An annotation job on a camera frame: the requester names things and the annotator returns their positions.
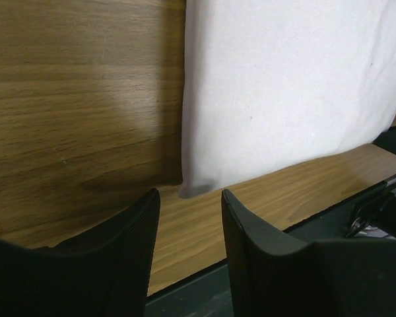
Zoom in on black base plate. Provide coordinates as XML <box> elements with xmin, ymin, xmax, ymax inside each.
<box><xmin>144</xmin><ymin>178</ymin><xmax>396</xmax><ymax>317</ymax></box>

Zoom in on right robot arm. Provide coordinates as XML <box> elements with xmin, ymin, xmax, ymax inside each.
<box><xmin>346</xmin><ymin>126</ymin><xmax>396</xmax><ymax>238</ymax></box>

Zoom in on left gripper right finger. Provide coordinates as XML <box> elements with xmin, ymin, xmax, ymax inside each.
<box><xmin>221</xmin><ymin>190</ymin><xmax>396</xmax><ymax>316</ymax></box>

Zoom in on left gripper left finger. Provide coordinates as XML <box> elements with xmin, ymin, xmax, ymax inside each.
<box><xmin>0</xmin><ymin>189</ymin><xmax>160</xmax><ymax>316</ymax></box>

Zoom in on white t shirt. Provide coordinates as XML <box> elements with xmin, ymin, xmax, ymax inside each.
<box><xmin>179</xmin><ymin>1</ymin><xmax>396</xmax><ymax>198</ymax></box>

